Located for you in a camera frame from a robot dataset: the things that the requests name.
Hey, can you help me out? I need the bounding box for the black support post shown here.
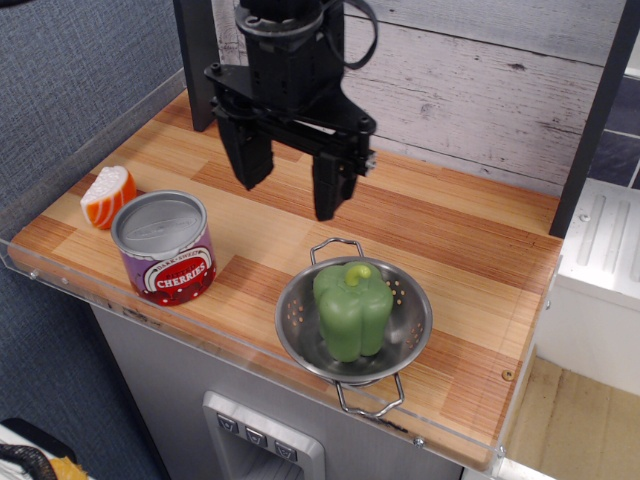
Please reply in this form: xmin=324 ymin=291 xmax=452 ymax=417
xmin=173 ymin=0 xmax=220 ymax=132
xmin=549 ymin=0 xmax=639 ymax=239

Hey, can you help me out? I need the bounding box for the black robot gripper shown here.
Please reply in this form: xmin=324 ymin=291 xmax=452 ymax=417
xmin=206 ymin=4 xmax=376 ymax=221

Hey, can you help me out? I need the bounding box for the steel colander with handles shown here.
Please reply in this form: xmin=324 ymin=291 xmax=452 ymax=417
xmin=275 ymin=250 xmax=433 ymax=419

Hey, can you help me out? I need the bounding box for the orange white food wedge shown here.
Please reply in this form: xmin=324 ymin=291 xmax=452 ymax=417
xmin=80 ymin=165 xmax=137 ymax=230

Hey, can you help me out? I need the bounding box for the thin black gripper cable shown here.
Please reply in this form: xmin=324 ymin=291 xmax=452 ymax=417
xmin=319 ymin=0 xmax=380 ymax=71

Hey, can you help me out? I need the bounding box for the grey toy fridge cabinet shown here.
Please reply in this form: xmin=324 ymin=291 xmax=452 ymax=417
xmin=93 ymin=307 xmax=463 ymax=479

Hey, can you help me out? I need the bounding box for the toy cherries can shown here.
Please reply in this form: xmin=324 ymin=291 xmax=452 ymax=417
xmin=111 ymin=190 xmax=217 ymax=307

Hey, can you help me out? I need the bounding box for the black braided cable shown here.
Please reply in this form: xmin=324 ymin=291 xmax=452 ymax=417
xmin=0 ymin=442 xmax=59 ymax=480

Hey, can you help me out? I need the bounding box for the green toy bell pepper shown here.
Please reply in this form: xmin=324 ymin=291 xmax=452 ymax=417
xmin=313 ymin=261 xmax=394 ymax=363

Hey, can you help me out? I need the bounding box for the black left support post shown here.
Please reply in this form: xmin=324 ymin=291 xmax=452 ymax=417
xmin=173 ymin=0 xmax=220 ymax=132

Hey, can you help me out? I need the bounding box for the black right support post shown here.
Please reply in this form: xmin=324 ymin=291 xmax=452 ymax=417
xmin=549 ymin=0 xmax=639 ymax=239

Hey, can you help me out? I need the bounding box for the white toy sink unit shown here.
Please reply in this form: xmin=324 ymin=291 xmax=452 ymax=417
xmin=534 ymin=180 xmax=639 ymax=394

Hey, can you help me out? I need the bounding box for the silver dispenser panel with buttons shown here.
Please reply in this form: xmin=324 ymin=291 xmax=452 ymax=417
xmin=202 ymin=391 xmax=326 ymax=479

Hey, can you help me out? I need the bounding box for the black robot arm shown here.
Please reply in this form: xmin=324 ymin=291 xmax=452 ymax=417
xmin=205 ymin=1 xmax=376 ymax=221

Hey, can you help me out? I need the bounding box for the yellow object at corner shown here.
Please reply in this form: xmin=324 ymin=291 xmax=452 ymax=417
xmin=50 ymin=457 xmax=90 ymax=480

